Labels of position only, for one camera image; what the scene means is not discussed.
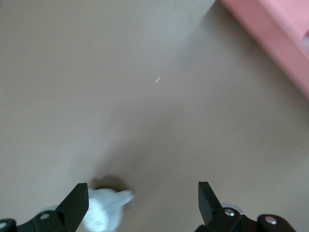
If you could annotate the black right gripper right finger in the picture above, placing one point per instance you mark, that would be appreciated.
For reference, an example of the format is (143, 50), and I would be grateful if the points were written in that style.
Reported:
(210, 207)

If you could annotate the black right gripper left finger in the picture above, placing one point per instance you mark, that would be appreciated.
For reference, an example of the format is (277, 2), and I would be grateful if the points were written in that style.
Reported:
(72, 210)

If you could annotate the grey plush toy white face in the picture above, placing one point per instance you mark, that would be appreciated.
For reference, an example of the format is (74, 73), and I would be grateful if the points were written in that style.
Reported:
(101, 212)

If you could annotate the plain grey plush toy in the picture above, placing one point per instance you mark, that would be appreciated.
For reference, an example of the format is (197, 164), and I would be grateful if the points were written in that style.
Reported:
(306, 42)

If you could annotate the pink plastic box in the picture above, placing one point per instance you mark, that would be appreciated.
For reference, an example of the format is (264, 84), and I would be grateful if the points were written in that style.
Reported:
(277, 24)

